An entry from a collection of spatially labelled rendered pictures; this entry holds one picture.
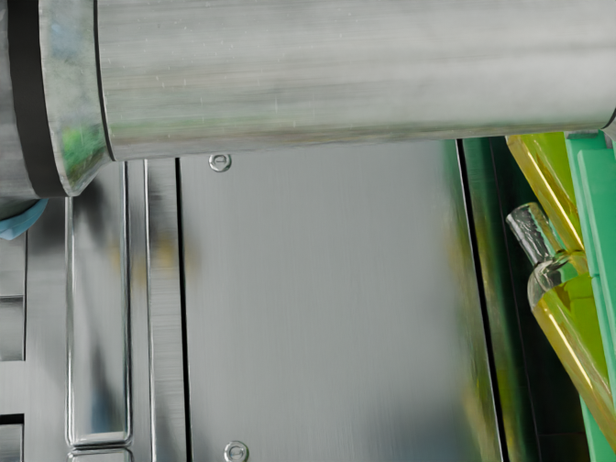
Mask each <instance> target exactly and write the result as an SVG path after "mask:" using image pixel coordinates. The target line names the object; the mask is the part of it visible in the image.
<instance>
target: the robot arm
mask: <svg viewBox="0 0 616 462"><path fill-rule="evenodd" d="M592 129H599V130H601V131H603V132H605V133H606V134H607V135H608V136H609V137H610V138H611V139H612V140H613V141H614V142H616V0H0V237H1V238H4V239H7V240H11V239H13V238H15V237H17V236H19V235H21V234H22V233H23V232H25V231H26V230H27V229H29V228H30V227H31V226H32V225H33V224H34V223H35V222H36V221H37V220H38V219H39V217H40V216H41V214H42V213H43V211H44V209H45V207H46V205H47V202H48V199H49V198H61V197H71V196H78V195H80V193H81V192H82V191H83V190H84V189H85V188H86V186H87V185H88V184H89V183H90V182H91V181H92V180H93V178H94V177H95V176H96V175H97V174H98V173H99V171H100V170H101V169H102V168H104V167H105V166H107V165H109V164H110V163H112V162H113V161H127V160H154V159H166V158H180V157H194V156H208V155H222V154H236V153H249V152H263V151H277V150H291V149H318V148H331V147H345V146H359V145H373V144H387V143H400V142H414V141H431V140H443V139H455V138H482V137H496V136H509V135H523V134H537V133H551V132H565V131H579V130H592Z"/></svg>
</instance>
